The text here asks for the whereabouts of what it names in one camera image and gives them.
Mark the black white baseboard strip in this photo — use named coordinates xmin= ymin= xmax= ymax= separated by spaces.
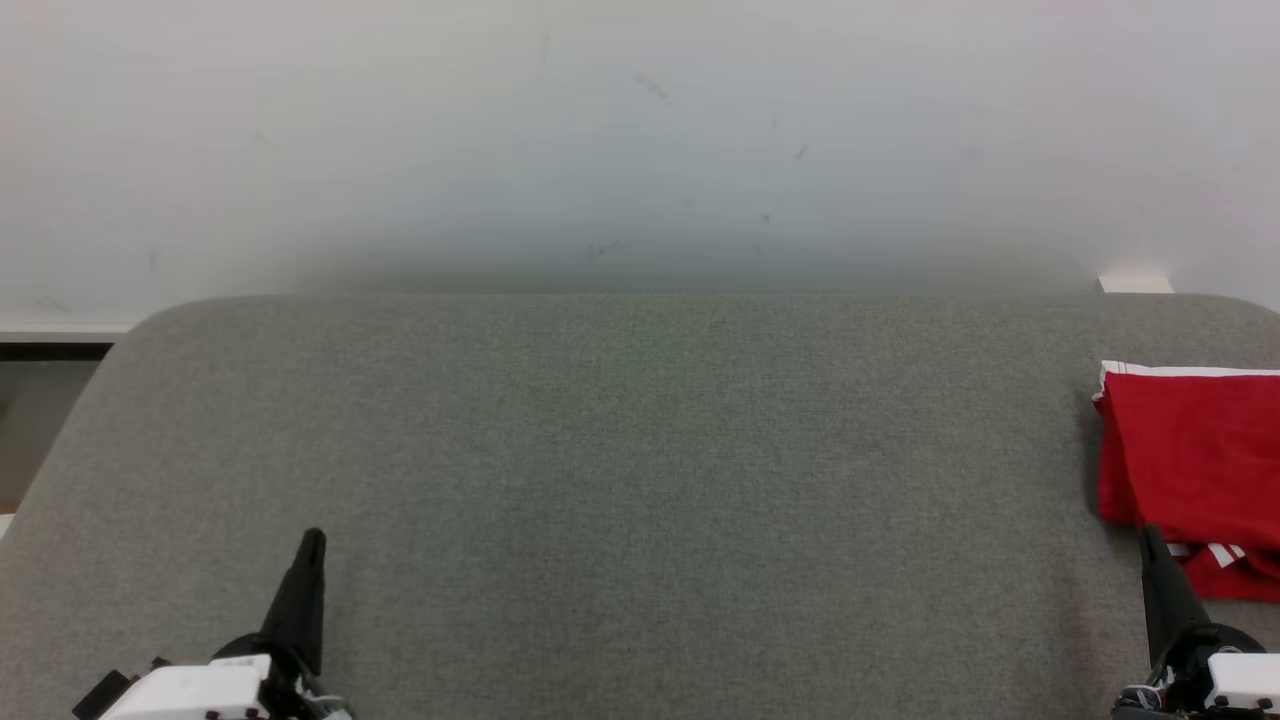
xmin=0 ymin=323 xmax=138 ymax=362

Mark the grey fabric sofa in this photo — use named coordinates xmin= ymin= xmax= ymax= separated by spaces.
xmin=0 ymin=291 xmax=1280 ymax=720

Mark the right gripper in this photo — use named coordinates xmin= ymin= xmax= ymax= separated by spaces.
xmin=1114 ymin=524 xmax=1280 ymax=720

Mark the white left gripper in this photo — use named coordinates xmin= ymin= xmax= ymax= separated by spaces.
xmin=99 ymin=527 xmax=352 ymax=720

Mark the red shorts white waistband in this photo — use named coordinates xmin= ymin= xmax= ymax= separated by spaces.
xmin=1092 ymin=359 xmax=1280 ymax=553

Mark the red white basketball jersey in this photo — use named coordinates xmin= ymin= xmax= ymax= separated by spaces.
xmin=1163 ymin=538 xmax=1280 ymax=604

